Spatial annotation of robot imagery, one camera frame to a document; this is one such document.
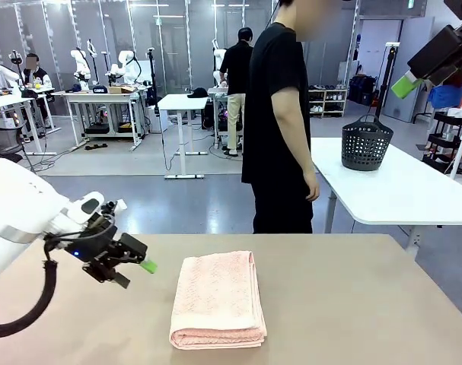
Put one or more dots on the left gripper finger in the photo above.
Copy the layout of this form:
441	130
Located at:
105	273
133	247

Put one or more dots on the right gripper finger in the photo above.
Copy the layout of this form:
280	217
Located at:
436	49
449	72

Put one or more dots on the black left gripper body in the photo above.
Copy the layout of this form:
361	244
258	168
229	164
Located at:
93	247

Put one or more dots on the pink terry towel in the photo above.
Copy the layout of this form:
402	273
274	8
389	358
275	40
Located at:
215	296

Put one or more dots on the black perforated plastic basket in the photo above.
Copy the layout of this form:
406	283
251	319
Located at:
365	148

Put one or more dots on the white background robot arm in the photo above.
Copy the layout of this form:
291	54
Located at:
80	64
2	72
218	57
126	66

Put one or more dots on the person's right forearm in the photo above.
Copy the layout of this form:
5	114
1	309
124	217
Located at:
301	159

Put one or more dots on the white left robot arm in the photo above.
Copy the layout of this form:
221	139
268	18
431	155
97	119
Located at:
17	197

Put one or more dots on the person's right hand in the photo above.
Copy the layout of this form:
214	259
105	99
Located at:
312	186

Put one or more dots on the blue bag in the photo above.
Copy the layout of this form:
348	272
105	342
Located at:
447	97

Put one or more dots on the black utility cart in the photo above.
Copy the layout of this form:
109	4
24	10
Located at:
441	129

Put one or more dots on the grey cabinet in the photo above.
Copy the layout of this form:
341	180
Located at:
402	110

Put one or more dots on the black tripod stand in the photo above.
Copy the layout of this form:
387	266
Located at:
384	83

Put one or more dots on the black luggage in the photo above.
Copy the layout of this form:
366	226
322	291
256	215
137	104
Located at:
362	91

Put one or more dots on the black power strip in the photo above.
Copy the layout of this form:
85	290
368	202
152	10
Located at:
97	146

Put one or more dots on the white shoe rack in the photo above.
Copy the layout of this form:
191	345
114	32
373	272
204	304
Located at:
327	100

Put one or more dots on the large white table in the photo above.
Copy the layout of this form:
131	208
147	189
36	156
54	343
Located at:
405	190

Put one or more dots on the black mesh office chair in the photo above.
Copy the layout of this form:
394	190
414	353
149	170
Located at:
2	133

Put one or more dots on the small white standing desk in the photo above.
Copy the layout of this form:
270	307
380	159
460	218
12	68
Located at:
181	102

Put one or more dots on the black bag with white print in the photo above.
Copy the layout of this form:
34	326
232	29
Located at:
99	91

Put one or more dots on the cardboard box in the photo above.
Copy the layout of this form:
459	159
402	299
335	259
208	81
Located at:
120	90

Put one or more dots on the black cap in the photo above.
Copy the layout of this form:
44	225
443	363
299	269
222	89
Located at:
198	93

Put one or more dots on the white desk with seated person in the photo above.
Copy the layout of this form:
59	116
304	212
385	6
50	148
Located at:
10	100

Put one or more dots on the person in black t-shirt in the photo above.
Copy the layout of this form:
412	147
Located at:
276	114

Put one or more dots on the metal workbench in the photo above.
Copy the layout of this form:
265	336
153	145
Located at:
217	93

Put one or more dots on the seated person in dark jacket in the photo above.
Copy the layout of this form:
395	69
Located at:
38	78

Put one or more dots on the standing person in beige trousers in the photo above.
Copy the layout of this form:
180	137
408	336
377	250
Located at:
236	64

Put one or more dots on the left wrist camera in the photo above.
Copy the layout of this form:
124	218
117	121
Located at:
109	208

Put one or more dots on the black camera stand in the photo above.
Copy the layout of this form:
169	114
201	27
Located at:
151	76

